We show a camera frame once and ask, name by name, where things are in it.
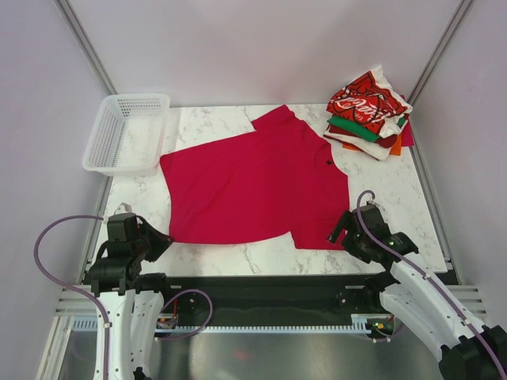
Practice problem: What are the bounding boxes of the crimson red t shirt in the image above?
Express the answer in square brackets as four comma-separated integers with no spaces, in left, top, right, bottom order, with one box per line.
[160,106,349,250]

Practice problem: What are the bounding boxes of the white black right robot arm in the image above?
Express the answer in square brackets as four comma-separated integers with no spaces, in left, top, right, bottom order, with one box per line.
[327,203,506,379]

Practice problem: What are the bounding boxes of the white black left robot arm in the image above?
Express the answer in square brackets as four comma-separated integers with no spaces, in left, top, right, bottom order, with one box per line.
[85,203,174,379]

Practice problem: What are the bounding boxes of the white folded shirt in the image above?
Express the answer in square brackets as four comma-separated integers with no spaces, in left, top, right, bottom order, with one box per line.
[339,139,391,161]

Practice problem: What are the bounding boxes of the orange folded shirt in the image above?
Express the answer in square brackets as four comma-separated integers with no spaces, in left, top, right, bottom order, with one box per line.
[342,135,402,156]

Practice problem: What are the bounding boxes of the dark red folded shirt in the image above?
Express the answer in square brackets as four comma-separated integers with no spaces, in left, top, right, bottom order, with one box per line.
[326,124,402,149]

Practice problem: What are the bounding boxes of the green folded shirt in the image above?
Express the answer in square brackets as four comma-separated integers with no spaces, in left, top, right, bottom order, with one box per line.
[327,116,399,143]

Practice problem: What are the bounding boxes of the magenta folded shirt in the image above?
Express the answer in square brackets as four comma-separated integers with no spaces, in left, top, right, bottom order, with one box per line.
[401,116,414,147]

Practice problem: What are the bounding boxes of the white plastic basket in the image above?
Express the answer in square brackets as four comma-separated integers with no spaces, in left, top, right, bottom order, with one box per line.
[82,93,170,177]

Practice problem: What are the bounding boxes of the red white printed shirt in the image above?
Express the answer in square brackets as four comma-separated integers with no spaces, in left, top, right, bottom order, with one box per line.
[326,66,413,138]

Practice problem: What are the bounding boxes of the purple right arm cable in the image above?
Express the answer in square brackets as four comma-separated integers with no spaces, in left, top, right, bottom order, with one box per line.
[355,189,506,380]

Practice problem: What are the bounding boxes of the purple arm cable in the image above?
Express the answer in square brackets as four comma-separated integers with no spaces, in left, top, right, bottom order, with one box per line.
[33,215,112,380]
[355,189,506,380]

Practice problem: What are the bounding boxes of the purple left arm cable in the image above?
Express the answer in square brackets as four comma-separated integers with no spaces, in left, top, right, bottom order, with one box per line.
[33,215,112,380]

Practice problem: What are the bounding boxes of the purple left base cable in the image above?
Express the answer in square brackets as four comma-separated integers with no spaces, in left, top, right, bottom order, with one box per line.
[152,288,214,342]

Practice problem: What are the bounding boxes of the white slotted cable duct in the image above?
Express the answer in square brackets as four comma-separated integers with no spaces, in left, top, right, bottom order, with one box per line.
[71,317,371,335]

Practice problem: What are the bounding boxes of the left aluminium frame post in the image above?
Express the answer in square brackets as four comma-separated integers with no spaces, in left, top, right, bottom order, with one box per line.
[53,0,117,95]

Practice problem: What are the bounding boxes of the aluminium frame post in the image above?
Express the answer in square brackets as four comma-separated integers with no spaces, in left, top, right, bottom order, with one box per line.
[53,0,117,95]
[408,0,475,105]

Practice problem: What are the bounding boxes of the right aluminium frame post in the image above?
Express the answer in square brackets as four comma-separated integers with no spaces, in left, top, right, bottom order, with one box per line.
[408,0,475,105]

